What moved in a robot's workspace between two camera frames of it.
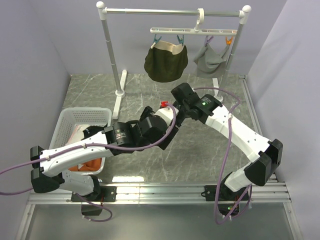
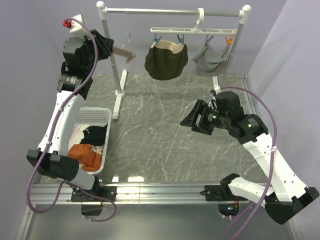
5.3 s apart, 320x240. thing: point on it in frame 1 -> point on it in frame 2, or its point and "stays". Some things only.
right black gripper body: x=182 y=114 -> x=211 y=118
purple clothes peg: x=207 y=40 stays
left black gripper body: x=172 y=133 -> x=103 y=51
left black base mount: x=107 y=194 stays
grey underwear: x=210 y=64 stays
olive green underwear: x=166 y=62 stays
